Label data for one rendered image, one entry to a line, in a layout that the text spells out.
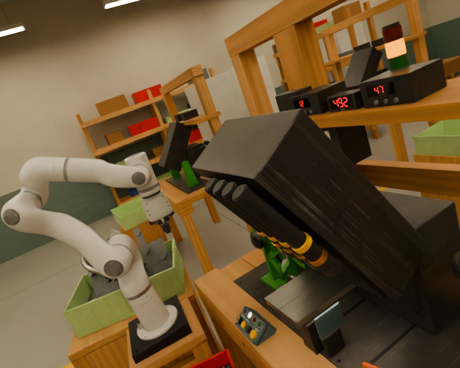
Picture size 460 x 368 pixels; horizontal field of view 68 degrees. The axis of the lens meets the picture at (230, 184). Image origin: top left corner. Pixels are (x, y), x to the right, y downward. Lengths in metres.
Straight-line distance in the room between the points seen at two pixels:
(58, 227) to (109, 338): 0.78
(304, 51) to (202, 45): 7.29
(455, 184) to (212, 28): 7.90
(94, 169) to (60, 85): 6.73
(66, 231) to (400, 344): 1.17
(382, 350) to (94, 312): 1.42
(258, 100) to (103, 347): 1.46
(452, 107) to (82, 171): 1.13
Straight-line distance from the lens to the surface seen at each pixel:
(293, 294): 1.04
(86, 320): 2.07
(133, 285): 1.48
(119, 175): 1.25
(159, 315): 1.57
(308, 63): 1.36
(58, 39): 8.18
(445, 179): 1.25
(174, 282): 1.92
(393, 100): 1.00
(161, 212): 1.36
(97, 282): 2.25
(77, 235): 1.42
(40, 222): 1.41
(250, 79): 1.72
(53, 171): 1.37
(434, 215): 1.06
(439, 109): 0.91
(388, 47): 1.12
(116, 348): 2.03
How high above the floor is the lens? 1.74
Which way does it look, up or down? 15 degrees down
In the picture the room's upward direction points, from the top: 20 degrees counter-clockwise
